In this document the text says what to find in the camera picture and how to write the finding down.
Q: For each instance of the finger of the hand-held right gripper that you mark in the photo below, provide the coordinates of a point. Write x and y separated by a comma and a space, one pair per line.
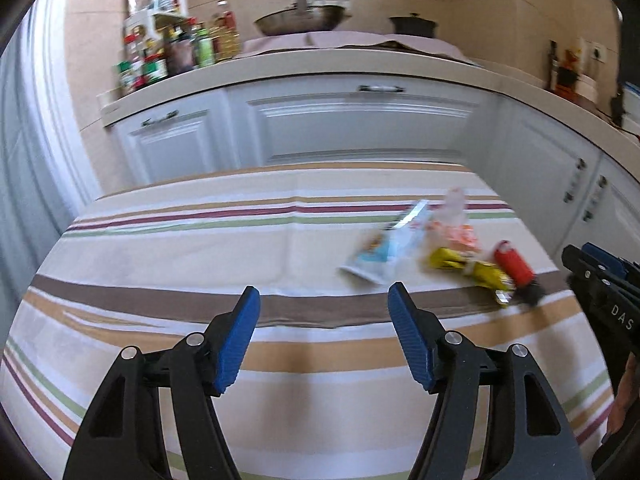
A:
605, 257
580, 262

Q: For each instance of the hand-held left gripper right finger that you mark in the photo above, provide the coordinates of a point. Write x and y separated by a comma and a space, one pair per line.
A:
407, 335

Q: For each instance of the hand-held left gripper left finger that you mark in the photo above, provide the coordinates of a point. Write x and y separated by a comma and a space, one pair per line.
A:
237, 340

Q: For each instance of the person's right hand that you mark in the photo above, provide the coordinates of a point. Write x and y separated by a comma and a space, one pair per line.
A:
620, 402

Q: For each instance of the small black object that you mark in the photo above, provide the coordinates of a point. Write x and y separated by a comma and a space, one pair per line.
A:
534, 295

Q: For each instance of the red cylindrical packet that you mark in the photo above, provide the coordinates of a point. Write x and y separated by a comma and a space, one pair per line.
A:
514, 262

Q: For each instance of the light blue snack wrapper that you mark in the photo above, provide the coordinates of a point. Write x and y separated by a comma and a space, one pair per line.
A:
385, 250

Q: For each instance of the yellow crumpled wrapper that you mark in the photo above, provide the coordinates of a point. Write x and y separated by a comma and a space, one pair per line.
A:
487, 275

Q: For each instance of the striped tablecloth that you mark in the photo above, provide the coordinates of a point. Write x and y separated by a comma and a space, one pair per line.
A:
200, 250

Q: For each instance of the clear bag with orange print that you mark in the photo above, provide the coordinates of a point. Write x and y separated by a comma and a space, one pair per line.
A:
457, 230

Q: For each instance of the white round container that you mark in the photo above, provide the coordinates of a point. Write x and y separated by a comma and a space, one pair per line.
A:
587, 90

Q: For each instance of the red seasoning packet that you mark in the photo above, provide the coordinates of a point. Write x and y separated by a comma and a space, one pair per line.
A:
569, 75

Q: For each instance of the dark glass bottle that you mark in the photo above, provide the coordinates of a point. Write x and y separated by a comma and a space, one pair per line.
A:
553, 67

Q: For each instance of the white kitchen cabinet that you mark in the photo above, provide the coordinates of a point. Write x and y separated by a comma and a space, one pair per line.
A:
350, 130

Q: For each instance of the white panelled door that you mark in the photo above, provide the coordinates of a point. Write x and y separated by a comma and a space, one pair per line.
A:
35, 135

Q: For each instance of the black lidded pot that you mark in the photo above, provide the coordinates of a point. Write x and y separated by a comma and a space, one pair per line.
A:
412, 26

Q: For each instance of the green bottle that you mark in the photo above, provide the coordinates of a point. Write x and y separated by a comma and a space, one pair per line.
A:
205, 47

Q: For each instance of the beige stove cover cloth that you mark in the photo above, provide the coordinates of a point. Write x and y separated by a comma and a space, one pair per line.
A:
360, 41

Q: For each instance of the spice rack with jars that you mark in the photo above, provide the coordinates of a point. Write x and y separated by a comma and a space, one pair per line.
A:
150, 50

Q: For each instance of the cooking oil bottle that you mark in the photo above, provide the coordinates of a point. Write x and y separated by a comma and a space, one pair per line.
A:
225, 32

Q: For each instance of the steel wok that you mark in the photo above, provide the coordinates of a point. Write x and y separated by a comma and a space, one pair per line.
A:
300, 20

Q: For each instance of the white wall outlet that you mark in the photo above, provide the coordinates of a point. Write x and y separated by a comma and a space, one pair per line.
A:
598, 52

